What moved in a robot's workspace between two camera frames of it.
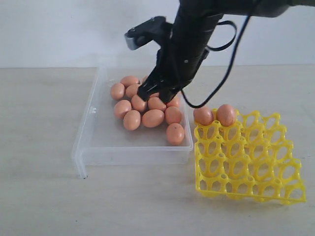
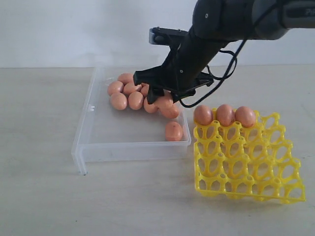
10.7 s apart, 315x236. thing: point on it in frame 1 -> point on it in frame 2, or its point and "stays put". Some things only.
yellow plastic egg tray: x=252 y=159 stays put
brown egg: x=121 y=107 -> x=118 y=101
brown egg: x=204 y=116 stays put
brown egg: x=226 y=115 stays put
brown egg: x=132 y=119 -> x=245 y=116
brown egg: x=153 y=118 -> x=165 y=104
